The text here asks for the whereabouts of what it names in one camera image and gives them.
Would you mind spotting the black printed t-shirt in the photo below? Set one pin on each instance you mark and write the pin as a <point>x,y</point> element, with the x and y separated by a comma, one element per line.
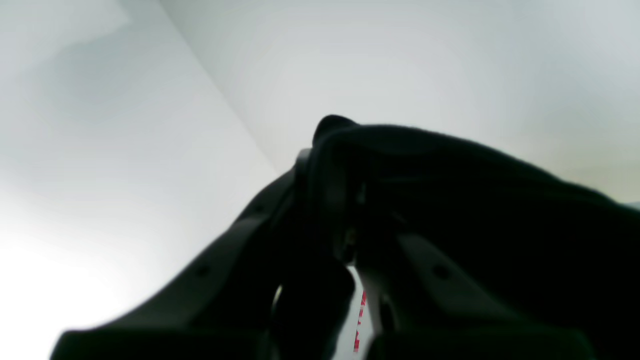
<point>554,249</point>

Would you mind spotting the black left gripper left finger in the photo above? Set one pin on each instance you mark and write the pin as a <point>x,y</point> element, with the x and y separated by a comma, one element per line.
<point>264,290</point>

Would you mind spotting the red tape rectangle marking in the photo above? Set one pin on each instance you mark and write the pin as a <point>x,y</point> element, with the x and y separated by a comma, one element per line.
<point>361,313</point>

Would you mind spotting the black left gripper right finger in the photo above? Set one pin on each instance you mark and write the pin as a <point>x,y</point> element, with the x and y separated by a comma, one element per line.
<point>423,306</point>

